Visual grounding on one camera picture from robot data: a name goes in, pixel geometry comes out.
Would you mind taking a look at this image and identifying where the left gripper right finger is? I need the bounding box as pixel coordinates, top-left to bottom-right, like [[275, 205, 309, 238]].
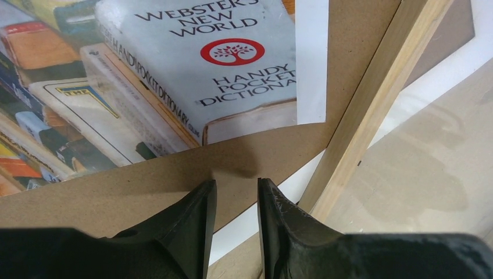
[[258, 178, 492, 278]]

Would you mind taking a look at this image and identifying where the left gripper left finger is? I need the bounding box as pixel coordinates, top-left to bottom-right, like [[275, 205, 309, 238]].
[[1, 180, 217, 278]]

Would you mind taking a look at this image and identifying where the brown backing board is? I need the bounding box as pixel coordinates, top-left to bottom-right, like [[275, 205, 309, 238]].
[[0, 0, 476, 239]]

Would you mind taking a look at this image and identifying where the cat photo print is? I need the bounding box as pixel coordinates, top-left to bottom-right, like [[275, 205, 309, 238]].
[[0, 0, 330, 198]]

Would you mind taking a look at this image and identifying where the wooden picture frame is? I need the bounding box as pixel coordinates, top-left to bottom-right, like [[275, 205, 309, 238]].
[[299, 1, 452, 222]]

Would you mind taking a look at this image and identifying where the white mat board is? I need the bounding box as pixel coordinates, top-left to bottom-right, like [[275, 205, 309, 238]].
[[208, 0, 493, 266]]

